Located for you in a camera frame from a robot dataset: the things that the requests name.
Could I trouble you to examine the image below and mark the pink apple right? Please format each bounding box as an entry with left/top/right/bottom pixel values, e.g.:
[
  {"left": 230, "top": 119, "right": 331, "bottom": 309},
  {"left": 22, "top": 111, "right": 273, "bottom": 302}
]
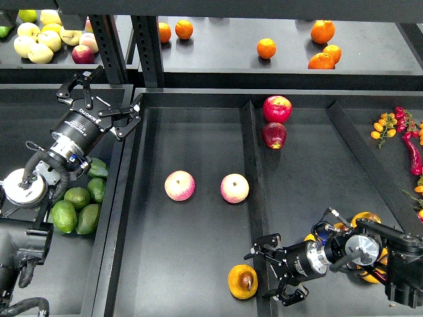
[{"left": 220, "top": 174, "right": 249, "bottom": 203}]

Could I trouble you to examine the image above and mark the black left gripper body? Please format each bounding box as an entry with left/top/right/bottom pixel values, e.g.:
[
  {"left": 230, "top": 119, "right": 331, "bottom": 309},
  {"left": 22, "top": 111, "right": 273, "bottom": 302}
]
[{"left": 51, "top": 97, "right": 114, "bottom": 155}]

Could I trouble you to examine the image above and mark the red apple upper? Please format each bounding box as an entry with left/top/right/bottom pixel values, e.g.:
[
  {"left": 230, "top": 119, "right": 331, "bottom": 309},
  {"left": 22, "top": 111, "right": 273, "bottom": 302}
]
[{"left": 262, "top": 95, "right": 292, "bottom": 123}]

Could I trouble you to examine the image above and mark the green lime top shelf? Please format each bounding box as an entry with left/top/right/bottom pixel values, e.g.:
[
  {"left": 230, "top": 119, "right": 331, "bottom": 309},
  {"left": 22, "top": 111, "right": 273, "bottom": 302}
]
[{"left": 18, "top": 9, "right": 38, "bottom": 22}]

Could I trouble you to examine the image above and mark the yellow pear leftmost pile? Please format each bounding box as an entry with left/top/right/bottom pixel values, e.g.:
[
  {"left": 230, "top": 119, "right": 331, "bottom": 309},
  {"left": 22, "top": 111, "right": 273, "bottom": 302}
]
[{"left": 303, "top": 233, "right": 316, "bottom": 242}]

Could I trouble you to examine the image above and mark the red chili pepper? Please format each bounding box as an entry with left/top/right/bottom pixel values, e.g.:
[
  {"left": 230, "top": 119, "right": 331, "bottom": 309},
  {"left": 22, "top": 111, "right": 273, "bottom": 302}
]
[{"left": 402, "top": 132, "right": 422, "bottom": 176}]

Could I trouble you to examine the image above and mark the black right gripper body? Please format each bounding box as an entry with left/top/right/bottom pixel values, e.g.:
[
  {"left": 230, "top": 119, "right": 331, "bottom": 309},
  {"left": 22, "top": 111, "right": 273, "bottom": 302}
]
[{"left": 265, "top": 240, "right": 330, "bottom": 286}]

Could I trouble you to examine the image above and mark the pale yellow pear centre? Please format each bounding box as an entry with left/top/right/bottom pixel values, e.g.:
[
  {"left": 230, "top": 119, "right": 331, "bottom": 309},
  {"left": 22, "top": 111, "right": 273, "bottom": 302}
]
[{"left": 38, "top": 30, "right": 62, "bottom": 53}]

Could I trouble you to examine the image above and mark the yellow pear middle pile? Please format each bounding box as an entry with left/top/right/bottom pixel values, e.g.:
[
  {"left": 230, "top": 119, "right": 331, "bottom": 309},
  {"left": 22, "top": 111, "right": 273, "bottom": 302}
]
[{"left": 334, "top": 223, "right": 348, "bottom": 231}]

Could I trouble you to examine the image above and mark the yellow lemon on shelf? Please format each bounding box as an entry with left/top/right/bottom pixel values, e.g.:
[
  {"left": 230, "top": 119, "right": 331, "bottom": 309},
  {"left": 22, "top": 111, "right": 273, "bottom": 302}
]
[{"left": 42, "top": 23, "right": 62, "bottom": 34}]

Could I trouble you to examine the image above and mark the pale pear top shelf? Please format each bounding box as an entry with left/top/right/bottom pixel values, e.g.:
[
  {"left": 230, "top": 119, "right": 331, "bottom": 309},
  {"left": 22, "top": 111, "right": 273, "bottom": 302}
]
[{"left": 40, "top": 9, "right": 62, "bottom": 25}]

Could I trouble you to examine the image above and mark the pale yellow pear upper left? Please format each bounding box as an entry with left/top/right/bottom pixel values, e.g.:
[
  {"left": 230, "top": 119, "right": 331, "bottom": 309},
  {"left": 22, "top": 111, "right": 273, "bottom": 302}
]
[{"left": 17, "top": 22, "right": 41, "bottom": 39}]

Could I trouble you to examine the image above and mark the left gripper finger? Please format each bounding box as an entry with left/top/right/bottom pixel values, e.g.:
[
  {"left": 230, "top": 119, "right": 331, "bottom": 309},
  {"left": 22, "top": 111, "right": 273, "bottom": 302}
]
[
  {"left": 96, "top": 94, "right": 143, "bottom": 141},
  {"left": 55, "top": 64, "right": 104, "bottom": 110}
]

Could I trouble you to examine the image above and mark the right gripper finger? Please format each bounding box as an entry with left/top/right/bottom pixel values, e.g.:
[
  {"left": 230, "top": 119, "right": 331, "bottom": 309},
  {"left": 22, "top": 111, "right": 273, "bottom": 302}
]
[
  {"left": 243, "top": 233, "right": 282, "bottom": 264},
  {"left": 262, "top": 273, "right": 309, "bottom": 306}
]

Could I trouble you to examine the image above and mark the pink apple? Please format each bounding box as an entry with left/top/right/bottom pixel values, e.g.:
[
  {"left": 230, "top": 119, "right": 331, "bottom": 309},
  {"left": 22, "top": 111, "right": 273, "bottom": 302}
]
[
  {"left": 164, "top": 170, "right": 196, "bottom": 201},
  {"left": 220, "top": 174, "right": 249, "bottom": 203}
]

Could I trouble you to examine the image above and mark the yellow pear back pile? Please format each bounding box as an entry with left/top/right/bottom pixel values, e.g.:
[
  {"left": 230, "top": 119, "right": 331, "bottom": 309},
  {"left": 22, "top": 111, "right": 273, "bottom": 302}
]
[{"left": 351, "top": 211, "right": 382, "bottom": 228}]

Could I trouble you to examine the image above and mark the black left tray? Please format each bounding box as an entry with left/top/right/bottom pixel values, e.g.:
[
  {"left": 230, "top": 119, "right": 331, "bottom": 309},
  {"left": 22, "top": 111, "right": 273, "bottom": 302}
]
[{"left": 1, "top": 84, "right": 130, "bottom": 316}]

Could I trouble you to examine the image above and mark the black shelf post left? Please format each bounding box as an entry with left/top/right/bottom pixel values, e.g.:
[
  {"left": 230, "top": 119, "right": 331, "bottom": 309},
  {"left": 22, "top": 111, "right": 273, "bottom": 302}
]
[{"left": 88, "top": 15, "right": 128, "bottom": 85}]

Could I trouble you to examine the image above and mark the yellow pear bottom pile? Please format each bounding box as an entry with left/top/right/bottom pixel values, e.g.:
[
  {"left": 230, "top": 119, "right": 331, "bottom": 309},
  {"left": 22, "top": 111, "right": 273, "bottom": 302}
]
[{"left": 358, "top": 261, "right": 387, "bottom": 284}]

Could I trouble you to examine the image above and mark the yellow pear pile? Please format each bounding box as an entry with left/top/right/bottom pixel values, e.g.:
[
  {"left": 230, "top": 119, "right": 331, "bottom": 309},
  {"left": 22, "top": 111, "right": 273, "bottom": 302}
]
[
  {"left": 358, "top": 261, "right": 387, "bottom": 284},
  {"left": 351, "top": 211, "right": 382, "bottom": 228},
  {"left": 334, "top": 223, "right": 348, "bottom": 231},
  {"left": 303, "top": 233, "right": 316, "bottom": 242}
]

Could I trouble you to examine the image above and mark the orange shelf middle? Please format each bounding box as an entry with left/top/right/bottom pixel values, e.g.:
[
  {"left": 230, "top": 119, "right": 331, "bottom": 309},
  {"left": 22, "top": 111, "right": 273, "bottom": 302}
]
[{"left": 256, "top": 38, "right": 277, "bottom": 59}]

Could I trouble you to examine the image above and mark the pale yellow pear right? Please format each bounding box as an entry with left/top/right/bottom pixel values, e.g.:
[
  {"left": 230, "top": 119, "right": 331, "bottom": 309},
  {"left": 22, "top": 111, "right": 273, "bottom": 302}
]
[{"left": 59, "top": 26, "right": 82, "bottom": 46}]

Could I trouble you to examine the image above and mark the round green avocado middle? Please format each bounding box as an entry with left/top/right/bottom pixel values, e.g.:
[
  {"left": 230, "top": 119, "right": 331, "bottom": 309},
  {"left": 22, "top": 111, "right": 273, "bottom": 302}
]
[{"left": 63, "top": 187, "right": 91, "bottom": 211}]

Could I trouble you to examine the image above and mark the pale yellow pear front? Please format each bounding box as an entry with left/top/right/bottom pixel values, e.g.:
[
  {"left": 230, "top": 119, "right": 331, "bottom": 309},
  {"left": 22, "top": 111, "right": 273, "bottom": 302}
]
[{"left": 28, "top": 43, "right": 54, "bottom": 64}]

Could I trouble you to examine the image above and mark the black shelf post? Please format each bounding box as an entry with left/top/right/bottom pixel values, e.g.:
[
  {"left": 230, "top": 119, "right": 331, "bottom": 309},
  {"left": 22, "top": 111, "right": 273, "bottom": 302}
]
[
  {"left": 88, "top": 15, "right": 128, "bottom": 85},
  {"left": 131, "top": 15, "right": 165, "bottom": 88}
]

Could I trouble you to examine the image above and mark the pale yellow pear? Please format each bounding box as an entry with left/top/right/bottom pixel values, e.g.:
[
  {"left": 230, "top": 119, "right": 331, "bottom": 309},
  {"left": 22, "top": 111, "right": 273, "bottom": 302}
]
[
  {"left": 38, "top": 30, "right": 62, "bottom": 53},
  {"left": 13, "top": 36, "right": 36, "bottom": 59},
  {"left": 17, "top": 22, "right": 41, "bottom": 39},
  {"left": 28, "top": 43, "right": 54, "bottom": 64},
  {"left": 59, "top": 26, "right": 82, "bottom": 46}
]

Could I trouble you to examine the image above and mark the orange shelf far left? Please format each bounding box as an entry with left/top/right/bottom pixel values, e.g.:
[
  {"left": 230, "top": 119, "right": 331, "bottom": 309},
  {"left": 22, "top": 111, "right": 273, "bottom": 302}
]
[{"left": 158, "top": 22, "right": 172, "bottom": 44}]

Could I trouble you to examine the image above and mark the black tray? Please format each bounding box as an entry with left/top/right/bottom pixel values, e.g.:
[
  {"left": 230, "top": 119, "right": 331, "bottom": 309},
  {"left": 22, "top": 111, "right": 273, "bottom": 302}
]
[
  {"left": 111, "top": 90, "right": 422, "bottom": 316},
  {"left": 1, "top": 84, "right": 130, "bottom": 316}
]

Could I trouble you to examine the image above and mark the dark avocado top pile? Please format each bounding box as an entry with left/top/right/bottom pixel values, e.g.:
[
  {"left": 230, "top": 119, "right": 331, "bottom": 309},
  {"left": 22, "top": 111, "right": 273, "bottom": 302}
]
[{"left": 87, "top": 158, "right": 109, "bottom": 179}]

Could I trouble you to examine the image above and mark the pink apple left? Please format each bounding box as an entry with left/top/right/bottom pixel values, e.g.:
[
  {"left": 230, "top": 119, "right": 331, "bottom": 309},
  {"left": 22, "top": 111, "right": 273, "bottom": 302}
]
[{"left": 164, "top": 170, "right": 196, "bottom": 201}]

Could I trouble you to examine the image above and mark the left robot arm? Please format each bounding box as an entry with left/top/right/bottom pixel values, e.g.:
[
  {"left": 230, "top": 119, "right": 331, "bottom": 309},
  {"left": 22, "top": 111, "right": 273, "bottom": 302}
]
[{"left": 1, "top": 65, "right": 141, "bottom": 316}]

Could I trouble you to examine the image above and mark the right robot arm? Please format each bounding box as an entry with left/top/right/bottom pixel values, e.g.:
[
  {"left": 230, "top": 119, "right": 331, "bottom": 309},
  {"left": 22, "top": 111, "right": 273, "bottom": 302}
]
[{"left": 245, "top": 208, "right": 422, "bottom": 308}]

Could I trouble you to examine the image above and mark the red apple on shelf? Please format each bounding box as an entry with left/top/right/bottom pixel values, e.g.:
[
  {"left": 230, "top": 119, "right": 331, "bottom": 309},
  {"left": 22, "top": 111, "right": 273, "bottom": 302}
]
[{"left": 71, "top": 45, "right": 95, "bottom": 64}]

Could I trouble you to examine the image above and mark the peach on shelf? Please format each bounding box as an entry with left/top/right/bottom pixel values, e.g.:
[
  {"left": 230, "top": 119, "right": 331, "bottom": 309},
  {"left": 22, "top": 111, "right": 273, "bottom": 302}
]
[{"left": 79, "top": 32, "right": 98, "bottom": 54}]

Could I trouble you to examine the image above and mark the green fruit shelf edge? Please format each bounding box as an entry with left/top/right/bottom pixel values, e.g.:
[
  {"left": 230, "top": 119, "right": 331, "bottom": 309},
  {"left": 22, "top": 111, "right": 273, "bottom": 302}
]
[{"left": 0, "top": 26, "right": 11, "bottom": 38}]

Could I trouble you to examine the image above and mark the black shelf post right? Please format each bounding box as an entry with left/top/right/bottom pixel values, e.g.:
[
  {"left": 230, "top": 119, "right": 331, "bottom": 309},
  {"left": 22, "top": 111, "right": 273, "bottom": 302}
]
[{"left": 131, "top": 15, "right": 165, "bottom": 88}]

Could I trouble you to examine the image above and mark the black centre tray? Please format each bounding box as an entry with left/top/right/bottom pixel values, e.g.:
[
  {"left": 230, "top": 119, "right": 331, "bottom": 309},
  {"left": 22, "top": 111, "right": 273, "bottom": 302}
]
[{"left": 111, "top": 90, "right": 422, "bottom": 316}]

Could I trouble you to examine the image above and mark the dark red apple lower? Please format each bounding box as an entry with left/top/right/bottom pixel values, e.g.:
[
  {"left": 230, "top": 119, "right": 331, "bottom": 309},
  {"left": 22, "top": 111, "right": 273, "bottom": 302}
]
[{"left": 262, "top": 122, "right": 287, "bottom": 150}]

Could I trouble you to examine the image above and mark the green avocado right pile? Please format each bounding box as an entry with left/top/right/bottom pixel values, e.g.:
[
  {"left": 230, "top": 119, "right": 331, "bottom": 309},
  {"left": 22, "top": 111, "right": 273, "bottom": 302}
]
[{"left": 87, "top": 178, "right": 106, "bottom": 203}]

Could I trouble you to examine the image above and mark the peach behind post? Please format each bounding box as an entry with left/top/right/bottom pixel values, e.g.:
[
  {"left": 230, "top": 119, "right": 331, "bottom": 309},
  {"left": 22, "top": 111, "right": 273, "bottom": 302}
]
[{"left": 85, "top": 17, "right": 93, "bottom": 33}]

